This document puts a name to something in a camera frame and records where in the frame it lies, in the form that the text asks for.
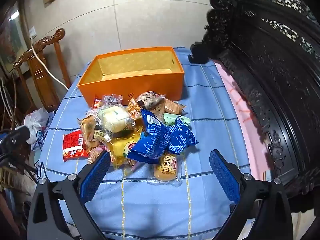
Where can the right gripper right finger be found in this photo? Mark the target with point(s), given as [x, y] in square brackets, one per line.
[264, 201]

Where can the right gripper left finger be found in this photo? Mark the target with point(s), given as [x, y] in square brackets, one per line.
[46, 220]

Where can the red snack packet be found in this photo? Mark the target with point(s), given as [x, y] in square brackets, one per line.
[73, 146]

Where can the yellow cake packet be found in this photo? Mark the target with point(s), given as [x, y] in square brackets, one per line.
[120, 148]

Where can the white round bun packet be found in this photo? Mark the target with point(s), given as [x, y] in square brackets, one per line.
[114, 118]

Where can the mini french bread packet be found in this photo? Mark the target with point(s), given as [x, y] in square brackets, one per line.
[167, 169]

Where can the blue snack bag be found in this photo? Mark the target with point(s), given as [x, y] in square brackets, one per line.
[158, 138]

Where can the white ball snack bag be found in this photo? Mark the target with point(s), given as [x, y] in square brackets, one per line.
[149, 99]

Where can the brown cracker packet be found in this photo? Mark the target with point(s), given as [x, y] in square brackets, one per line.
[172, 107]

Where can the pink cloth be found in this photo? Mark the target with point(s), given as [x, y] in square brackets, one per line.
[256, 144]

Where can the white plastic bag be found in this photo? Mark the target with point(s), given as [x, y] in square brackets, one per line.
[36, 121]

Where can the carved wooden chair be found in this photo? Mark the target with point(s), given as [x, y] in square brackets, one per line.
[42, 77]

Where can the orange cardboard box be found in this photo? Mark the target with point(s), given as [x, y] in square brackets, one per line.
[132, 72]

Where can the black carved wooden furniture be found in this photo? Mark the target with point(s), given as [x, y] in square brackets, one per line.
[271, 49]

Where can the wall socket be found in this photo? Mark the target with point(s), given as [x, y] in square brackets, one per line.
[32, 33]

